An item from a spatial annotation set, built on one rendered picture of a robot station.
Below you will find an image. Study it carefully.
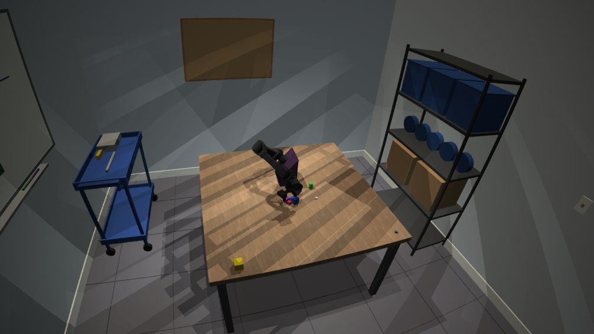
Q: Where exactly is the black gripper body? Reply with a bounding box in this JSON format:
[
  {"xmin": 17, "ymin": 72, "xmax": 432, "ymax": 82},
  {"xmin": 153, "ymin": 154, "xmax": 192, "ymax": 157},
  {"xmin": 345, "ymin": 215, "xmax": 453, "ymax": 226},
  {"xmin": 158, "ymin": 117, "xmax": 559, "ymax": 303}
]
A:
[{"xmin": 277, "ymin": 183, "xmax": 292, "ymax": 199}]

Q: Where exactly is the small olive-yellow cube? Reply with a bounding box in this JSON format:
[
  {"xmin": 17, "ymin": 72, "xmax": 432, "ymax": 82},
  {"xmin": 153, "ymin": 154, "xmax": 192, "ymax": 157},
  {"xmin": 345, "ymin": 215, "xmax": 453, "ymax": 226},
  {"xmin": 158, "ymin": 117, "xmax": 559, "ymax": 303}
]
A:
[{"xmin": 233, "ymin": 257, "xmax": 244, "ymax": 271}]

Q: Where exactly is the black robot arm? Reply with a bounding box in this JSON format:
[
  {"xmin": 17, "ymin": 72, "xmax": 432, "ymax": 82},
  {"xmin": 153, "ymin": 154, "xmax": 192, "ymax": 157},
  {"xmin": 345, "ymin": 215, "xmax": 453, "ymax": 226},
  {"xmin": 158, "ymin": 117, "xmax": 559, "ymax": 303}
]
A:
[{"xmin": 252, "ymin": 140, "xmax": 302, "ymax": 197}]

